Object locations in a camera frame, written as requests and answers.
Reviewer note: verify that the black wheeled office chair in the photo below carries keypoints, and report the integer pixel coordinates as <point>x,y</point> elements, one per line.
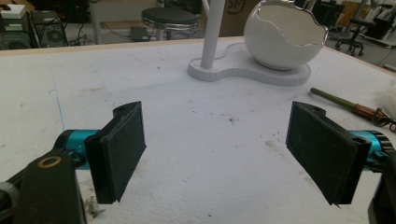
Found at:
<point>356,29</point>

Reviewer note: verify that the round black stool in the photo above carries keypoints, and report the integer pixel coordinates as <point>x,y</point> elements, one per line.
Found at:
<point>169,18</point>

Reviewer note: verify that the white stand with pole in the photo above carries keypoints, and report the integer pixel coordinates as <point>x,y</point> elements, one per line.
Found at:
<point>239,67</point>

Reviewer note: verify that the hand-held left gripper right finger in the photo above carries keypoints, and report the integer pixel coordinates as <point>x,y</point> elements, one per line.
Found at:
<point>323,152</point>

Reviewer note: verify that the black computer case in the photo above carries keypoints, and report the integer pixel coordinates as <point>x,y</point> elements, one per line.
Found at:
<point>49,29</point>

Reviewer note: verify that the brown cardboard box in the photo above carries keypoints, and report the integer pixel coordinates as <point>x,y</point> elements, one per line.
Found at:
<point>236,15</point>

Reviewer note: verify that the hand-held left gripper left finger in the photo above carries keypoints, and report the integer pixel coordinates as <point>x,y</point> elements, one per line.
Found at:
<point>116,155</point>

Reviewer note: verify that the white eggshell-shaped bowl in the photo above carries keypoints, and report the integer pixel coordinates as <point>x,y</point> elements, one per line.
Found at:
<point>281,34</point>

